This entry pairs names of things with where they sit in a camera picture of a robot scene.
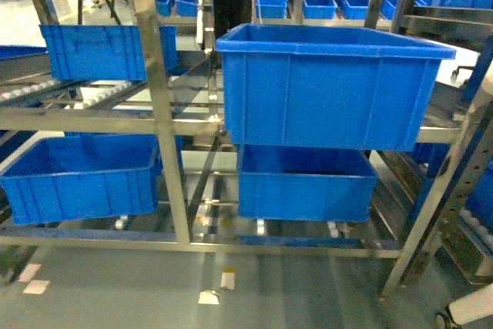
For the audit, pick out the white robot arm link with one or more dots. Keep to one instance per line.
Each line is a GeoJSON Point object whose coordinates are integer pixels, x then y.
{"type": "Point", "coordinates": [471, 307]}

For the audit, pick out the stainless steel shelf rack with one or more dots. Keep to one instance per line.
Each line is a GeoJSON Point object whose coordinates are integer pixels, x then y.
{"type": "Point", "coordinates": [439, 222]}

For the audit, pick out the blue bin lower right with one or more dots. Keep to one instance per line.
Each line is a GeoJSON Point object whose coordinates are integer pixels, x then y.
{"type": "Point", "coordinates": [304, 184]}

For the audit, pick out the large blue bin upper right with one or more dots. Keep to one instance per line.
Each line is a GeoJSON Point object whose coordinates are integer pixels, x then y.
{"type": "Point", "coordinates": [326, 87]}

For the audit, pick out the blue bin lower left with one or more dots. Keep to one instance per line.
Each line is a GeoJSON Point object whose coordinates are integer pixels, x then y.
{"type": "Point", "coordinates": [83, 177]}

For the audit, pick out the blue crate upper left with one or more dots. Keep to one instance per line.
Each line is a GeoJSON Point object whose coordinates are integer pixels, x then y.
{"type": "Point", "coordinates": [95, 52]}

